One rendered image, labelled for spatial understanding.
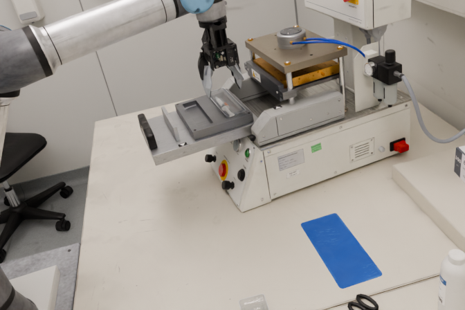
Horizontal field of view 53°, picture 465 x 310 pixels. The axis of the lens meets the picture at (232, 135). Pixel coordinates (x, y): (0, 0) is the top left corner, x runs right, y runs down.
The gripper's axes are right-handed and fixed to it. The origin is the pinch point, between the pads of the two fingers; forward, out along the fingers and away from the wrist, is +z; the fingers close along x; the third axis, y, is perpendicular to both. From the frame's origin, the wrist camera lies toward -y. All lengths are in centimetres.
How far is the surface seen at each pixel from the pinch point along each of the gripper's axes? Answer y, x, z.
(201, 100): -6.8, -5.2, 4.7
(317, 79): 9.9, 23.2, 0.8
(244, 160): 11.1, -0.8, 16.9
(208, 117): 4.0, -6.5, 4.9
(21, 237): -119, -98, 106
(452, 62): 7, 70, 10
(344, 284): 51, 5, 28
